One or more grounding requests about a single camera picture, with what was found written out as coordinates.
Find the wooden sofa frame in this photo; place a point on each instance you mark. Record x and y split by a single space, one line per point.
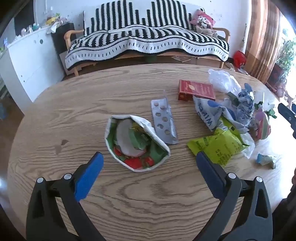
71 34

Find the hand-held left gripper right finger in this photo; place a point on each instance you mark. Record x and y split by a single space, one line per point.
208 172

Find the pair of slippers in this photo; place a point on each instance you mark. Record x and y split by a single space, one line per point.
229 66

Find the red cardboard box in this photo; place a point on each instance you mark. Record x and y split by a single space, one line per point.
196 90

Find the small crumpled blue-white wrapper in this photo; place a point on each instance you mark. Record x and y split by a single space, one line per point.
266 160

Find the striped black white sofa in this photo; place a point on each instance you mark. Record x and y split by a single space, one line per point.
143 37

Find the brown patterned curtain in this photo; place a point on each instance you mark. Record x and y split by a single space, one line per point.
262 39

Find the yellow toy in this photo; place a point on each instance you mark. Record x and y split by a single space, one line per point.
52 20

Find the green snack packet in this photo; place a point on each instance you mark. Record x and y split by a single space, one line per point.
219 146

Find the crumpled blue foil wrapper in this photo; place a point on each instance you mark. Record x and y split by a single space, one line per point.
245 104

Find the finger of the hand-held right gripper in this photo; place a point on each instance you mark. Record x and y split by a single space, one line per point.
288 113

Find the silver pill blister pack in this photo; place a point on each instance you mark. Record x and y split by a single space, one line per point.
163 120

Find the clear plastic bag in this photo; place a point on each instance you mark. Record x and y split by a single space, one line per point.
223 81

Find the book under sofa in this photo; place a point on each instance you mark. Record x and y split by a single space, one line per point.
181 58

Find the white cabinet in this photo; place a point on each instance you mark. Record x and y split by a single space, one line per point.
32 60

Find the colourful striped round wrapper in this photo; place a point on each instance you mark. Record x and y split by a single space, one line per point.
262 126

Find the pink plush toy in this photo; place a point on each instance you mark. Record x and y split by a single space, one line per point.
203 22

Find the red bag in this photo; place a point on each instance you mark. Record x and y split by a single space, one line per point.
239 59

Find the green potted plant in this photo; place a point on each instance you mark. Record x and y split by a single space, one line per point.
285 58

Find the white green snack bag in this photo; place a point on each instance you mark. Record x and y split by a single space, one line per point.
135 143

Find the white blue wipes packet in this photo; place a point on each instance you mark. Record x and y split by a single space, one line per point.
208 111

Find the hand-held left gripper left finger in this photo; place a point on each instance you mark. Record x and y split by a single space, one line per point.
89 176

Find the black speaker box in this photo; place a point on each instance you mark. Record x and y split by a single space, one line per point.
62 39

